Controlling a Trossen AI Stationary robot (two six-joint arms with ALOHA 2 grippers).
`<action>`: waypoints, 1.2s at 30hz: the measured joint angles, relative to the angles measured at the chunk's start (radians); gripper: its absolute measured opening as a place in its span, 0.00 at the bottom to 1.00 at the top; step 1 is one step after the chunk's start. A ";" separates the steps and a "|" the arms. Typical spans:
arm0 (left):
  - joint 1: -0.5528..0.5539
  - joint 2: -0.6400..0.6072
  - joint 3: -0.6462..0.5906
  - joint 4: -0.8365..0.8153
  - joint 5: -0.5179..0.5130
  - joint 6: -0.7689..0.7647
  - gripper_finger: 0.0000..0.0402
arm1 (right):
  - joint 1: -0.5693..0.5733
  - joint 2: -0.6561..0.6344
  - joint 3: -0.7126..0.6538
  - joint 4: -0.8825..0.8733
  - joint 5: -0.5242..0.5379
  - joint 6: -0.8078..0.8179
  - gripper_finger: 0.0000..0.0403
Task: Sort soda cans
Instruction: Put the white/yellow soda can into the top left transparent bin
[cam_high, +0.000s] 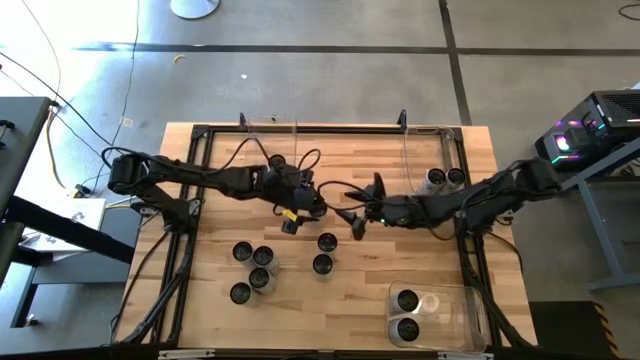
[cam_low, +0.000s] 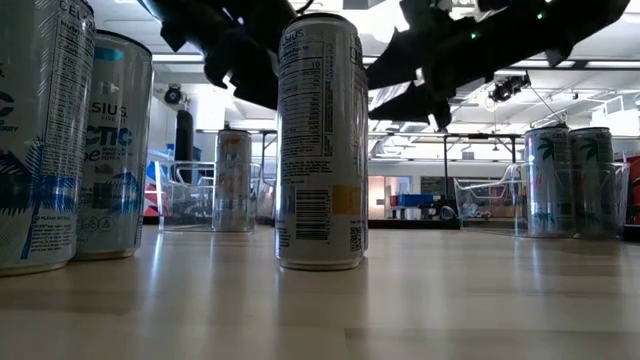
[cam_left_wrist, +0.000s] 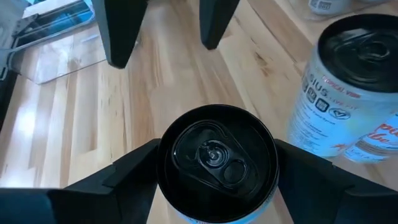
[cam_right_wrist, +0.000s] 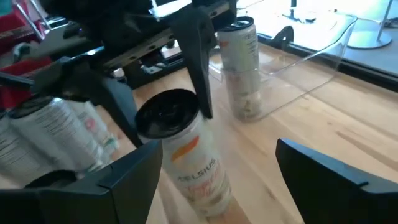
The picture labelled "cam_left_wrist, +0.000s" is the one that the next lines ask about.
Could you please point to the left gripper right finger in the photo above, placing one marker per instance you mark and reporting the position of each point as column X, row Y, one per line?
column 317, row 193

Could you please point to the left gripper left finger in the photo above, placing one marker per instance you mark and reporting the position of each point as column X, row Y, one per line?
column 124, row 193

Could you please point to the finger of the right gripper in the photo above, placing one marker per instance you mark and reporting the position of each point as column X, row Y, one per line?
column 214, row 21
column 119, row 31

